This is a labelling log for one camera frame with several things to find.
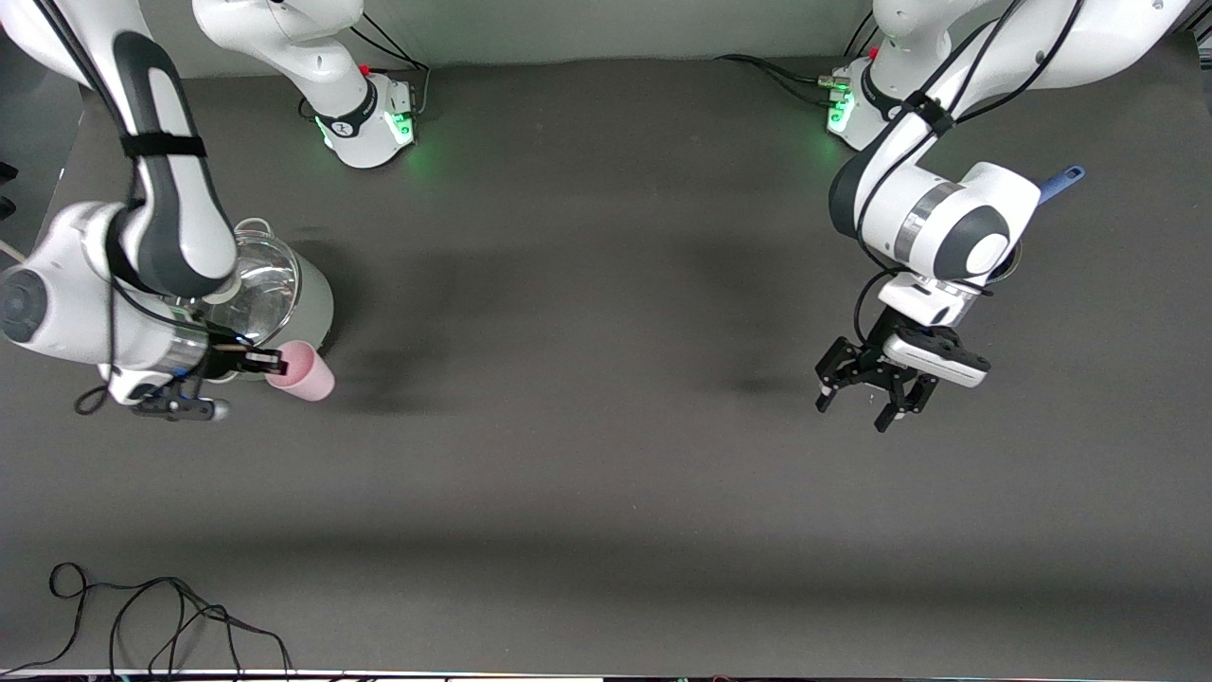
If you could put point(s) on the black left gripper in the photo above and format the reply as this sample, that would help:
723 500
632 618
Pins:
873 364

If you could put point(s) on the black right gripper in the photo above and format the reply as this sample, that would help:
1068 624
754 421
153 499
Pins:
223 361

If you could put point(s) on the pink plastic cup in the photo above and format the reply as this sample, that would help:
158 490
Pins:
308 377

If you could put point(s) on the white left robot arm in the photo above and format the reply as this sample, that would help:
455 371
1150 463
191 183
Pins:
947 227

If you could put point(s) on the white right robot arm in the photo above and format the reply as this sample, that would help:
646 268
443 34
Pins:
180 218

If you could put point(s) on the pale grey stock pot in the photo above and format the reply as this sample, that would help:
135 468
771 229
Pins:
317 303

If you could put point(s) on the glass lid with tan knob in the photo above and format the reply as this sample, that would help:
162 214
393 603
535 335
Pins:
265 284

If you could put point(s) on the glass lid with blue knob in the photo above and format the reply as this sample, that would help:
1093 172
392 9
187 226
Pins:
1011 265

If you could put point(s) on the dark blue saucepan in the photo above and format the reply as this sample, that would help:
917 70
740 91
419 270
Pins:
1065 178

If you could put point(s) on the dark grey table mat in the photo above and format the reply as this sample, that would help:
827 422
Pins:
606 474

